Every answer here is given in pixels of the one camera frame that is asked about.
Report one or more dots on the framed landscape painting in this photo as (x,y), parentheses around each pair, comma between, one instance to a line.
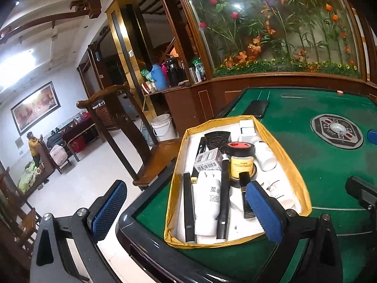
(35,107)

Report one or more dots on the yellow cardboard tray box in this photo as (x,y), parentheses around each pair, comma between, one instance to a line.
(235,182)

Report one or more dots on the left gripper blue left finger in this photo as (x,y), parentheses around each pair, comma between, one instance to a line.
(105,209)

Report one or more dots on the barcode labelled small box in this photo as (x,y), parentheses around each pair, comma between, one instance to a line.
(209,160)

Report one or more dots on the wooden chair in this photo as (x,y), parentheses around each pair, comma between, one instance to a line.
(143,162)

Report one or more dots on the black round mesh part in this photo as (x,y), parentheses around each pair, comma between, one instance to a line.
(217,139)

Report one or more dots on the wooden cabinet counter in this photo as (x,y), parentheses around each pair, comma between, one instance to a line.
(193,105)

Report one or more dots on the person in yellow shirt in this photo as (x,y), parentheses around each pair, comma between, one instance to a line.
(33,142)

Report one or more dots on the small white charger box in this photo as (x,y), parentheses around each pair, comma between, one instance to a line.
(247,128)

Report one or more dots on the white labelled tube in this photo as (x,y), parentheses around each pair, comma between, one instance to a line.
(207,193)

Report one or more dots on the black smartphone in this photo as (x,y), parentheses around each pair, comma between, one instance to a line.
(257,108)

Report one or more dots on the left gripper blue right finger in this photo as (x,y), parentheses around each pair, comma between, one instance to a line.
(269,212)

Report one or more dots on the artificial flower display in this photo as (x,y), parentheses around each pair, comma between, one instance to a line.
(260,36)

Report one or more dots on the yellow tape roll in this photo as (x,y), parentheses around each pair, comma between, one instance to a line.
(239,165)

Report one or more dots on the green mahjong table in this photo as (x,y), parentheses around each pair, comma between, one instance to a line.
(307,216)

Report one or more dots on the round table control panel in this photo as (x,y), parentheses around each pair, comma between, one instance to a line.
(337,131)

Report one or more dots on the blue thermos jug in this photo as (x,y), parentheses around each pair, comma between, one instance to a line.
(159,78)

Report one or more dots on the black thermos flask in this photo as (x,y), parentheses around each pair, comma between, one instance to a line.
(174,72)

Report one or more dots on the white plastic bucket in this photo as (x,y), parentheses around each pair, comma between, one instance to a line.
(163,127)

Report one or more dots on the white plastic bottle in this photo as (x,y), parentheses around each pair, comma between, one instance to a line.
(265,156)

